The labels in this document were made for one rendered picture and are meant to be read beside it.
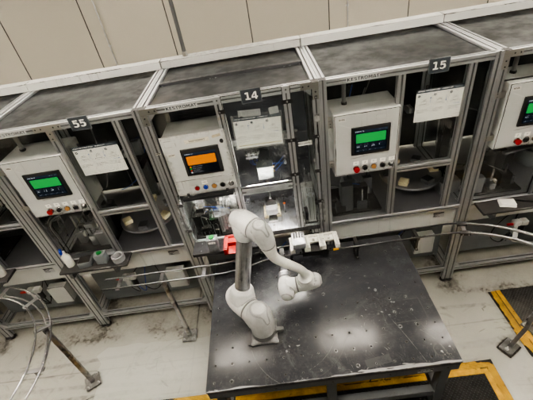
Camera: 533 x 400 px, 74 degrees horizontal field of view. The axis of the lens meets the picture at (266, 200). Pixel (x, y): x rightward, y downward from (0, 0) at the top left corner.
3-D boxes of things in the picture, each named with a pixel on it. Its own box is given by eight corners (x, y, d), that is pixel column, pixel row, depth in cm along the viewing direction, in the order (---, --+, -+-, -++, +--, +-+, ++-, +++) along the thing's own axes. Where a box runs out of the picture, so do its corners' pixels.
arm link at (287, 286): (279, 286, 244) (297, 282, 242) (281, 305, 232) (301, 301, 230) (275, 276, 238) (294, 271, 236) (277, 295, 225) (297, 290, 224)
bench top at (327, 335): (206, 396, 210) (205, 393, 207) (217, 263, 294) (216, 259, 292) (462, 364, 203) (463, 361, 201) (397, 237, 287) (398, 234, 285)
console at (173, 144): (178, 198, 248) (157, 140, 220) (184, 176, 270) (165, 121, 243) (237, 190, 246) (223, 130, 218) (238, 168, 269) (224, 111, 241)
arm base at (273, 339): (285, 343, 225) (284, 338, 222) (251, 348, 226) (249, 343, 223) (282, 318, 239) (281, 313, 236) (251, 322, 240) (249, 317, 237)
